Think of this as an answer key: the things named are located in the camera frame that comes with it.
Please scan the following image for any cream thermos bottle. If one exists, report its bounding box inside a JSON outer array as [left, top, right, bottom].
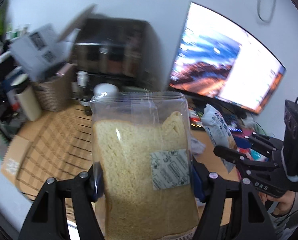
[[11, 73, 42, 121]]

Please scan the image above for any cardboard box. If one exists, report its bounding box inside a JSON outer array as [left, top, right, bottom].
[[0, 135, 32, 185]]

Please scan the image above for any white lidded jar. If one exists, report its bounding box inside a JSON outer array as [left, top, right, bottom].
[[93, 83, 119, 98]]

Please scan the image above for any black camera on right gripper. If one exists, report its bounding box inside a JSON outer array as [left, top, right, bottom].
[[283, 97, 298, 178]]

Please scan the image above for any white blue snack packet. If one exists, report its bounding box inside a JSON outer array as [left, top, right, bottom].
[[200, 103, 240, 173]]

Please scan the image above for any right hand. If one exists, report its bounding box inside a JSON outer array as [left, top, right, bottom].
[[258, 191, 296, 216]]

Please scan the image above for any curved computer monitor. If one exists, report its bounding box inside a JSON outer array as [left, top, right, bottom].
[[169, 2, 286, 115]]

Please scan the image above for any bagged sliced bread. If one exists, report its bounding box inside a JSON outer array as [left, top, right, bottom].
[[90, 91, 199, 239]]

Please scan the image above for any white paper box with QR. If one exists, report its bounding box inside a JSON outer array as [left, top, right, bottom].
[[9, 23, 65, 82]]

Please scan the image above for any woven beige basket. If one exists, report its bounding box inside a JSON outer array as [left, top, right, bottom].
[[31, 63, 75, 112]]

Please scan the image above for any small white pump bottle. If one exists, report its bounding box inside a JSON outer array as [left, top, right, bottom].
[[76, 71, 89, 88]]

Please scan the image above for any black wire basket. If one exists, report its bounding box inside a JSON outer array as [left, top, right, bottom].
[[15, 101, 92, 201]]

